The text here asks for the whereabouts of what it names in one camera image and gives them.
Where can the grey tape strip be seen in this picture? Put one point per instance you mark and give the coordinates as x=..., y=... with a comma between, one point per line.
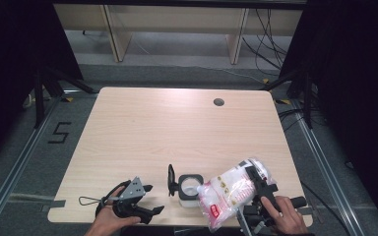
x=57, y=204
x=306, y=211

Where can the person's right hand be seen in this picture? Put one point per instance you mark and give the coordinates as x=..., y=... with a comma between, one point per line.
x=288, y=219

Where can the black metal stand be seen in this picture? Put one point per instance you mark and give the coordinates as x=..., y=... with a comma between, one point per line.
x=39, y=98
x=306, y=98

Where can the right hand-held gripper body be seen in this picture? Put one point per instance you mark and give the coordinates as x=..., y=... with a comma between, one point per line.
x=252, y=213

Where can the black hinged jar lid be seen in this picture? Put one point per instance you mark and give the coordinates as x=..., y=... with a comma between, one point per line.
x=171, y=180

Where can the light wooden shelf unit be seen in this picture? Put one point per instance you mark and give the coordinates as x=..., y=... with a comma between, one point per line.
x=177, y=16

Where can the black curtain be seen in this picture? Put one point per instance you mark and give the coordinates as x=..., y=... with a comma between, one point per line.
x=13, y=65
x=357, y=82

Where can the red and white sugar bag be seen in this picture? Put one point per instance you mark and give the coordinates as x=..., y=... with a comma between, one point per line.
x=229, y=193

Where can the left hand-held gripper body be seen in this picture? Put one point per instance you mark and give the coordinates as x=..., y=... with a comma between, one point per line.
x=132, y=191

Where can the person's left hand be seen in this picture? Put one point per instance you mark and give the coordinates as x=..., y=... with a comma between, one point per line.
x=105, y=223

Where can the metal floor rail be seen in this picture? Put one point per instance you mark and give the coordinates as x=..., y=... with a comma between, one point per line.
x=19, y=164
x=325, y=170

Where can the square glass jar black rim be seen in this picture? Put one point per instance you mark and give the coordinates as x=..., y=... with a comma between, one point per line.
x=183, y=196

